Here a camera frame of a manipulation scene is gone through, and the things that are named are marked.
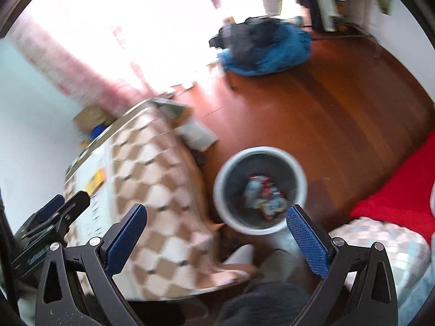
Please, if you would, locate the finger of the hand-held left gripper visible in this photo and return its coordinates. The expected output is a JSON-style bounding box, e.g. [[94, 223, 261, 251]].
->
[[20, 194, 66, 235], [25, 191, 92, 245]]

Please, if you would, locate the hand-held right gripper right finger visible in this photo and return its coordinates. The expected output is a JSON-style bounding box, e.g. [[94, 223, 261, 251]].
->
[[286, 204, 399, 326]]

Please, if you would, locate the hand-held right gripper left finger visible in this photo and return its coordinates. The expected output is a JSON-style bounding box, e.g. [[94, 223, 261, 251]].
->
[[35, 204, 148, 326]]

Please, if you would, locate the yellow packet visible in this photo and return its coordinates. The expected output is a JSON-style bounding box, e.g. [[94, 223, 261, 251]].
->
[[84, 169, 107, 194]]

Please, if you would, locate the white round trash bin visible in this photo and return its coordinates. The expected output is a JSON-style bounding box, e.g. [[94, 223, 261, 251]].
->
[[213, 147, 308, 236]]

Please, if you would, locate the brown checked tablecloth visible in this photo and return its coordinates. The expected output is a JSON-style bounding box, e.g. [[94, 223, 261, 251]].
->
[[64, 104, 259, 301]]

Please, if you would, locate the pale checked blanket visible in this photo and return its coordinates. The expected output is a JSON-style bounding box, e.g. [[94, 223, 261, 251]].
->
[[328, 217, 430, 299]]

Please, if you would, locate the brown cardboard box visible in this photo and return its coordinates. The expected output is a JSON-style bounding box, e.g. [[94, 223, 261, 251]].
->
[[73, 105, 116, 133]]

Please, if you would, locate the red blanket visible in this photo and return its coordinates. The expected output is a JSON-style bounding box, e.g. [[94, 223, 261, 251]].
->
[[350, 141, 435, 242]]

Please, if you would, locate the grey flat board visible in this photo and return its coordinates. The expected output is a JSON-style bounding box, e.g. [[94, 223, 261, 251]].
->
[[177, 115, 218, 152]]

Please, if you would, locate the green and brown flat box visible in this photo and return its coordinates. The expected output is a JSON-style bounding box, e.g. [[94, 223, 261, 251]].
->
[[150, 97, 186, 120]]

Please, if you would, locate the pink floral curtain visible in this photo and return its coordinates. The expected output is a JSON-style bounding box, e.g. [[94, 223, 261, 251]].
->
[[10, 0, 225, 116]]

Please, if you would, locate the black metal clothes rack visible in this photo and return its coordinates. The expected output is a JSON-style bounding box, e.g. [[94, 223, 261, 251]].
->
[[307, 24, 383, 60]]

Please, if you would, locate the black and white striped garment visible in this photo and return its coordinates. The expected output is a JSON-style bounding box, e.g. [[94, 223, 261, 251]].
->
[[294, 0, 337, 33]]

